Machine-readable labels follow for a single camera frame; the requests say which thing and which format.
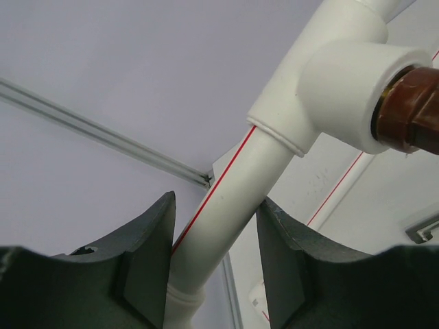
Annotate white PVC pipe frame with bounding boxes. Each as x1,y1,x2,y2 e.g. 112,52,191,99
164,1,438,328

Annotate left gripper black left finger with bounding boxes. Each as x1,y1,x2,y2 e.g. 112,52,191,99
1,191,176,328

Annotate grey metal long-spout faucet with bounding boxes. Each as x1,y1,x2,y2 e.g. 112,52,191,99
405,215,438,245

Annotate aluminium enclosure frame post left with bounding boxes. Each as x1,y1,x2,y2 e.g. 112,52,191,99
1,78,213,188

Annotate brown plastic water faucet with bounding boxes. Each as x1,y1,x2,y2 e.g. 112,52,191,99
371,66,438,155

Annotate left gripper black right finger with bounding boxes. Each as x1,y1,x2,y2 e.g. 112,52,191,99
257,199,438,328

